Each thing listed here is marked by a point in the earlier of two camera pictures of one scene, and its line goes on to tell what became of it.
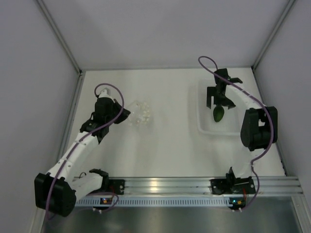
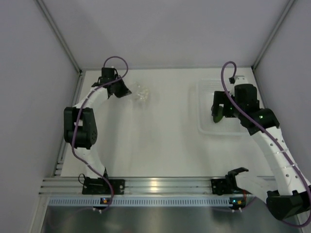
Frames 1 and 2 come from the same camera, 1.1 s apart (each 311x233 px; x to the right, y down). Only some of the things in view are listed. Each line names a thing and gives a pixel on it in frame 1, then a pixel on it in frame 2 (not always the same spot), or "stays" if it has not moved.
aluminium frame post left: (58, 32) stays
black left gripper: (124, 115) to (125, 91)
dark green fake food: (218, 112) stays
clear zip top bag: (142, 114) to (140, 98)
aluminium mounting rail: (262, 186) stays
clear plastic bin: (230, 123) stays
